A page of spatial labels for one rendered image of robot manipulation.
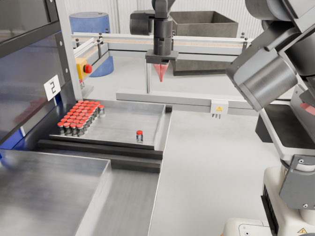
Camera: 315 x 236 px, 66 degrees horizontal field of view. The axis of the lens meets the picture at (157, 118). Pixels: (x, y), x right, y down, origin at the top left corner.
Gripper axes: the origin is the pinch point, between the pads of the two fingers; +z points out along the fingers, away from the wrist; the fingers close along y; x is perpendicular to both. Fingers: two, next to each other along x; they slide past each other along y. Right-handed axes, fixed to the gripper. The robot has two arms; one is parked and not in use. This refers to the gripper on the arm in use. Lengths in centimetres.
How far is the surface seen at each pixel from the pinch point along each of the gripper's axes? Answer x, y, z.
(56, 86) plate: 5.7, 36.1, 3.5
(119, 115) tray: 0.6, 15.8, 16.2
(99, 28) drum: -241, 118, 42
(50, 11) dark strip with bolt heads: -1.6, 37.1, -19.8
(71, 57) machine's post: -8.9, 36.5, -2.0
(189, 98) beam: -83, -10, 50
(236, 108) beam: -84, -45, 56
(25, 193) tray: 41, 29, 16
